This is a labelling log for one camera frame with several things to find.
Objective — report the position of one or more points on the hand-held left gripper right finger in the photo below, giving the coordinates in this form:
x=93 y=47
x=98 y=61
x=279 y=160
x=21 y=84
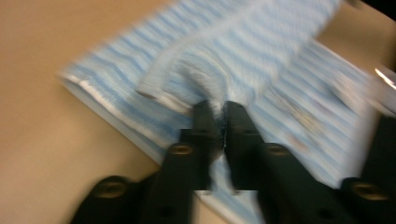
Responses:
x=249 y=161

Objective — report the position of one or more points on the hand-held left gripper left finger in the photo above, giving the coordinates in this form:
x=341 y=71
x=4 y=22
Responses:
x=186 y=168

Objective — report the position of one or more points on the blue white striped towel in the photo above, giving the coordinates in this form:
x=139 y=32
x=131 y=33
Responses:
x=249 y=46

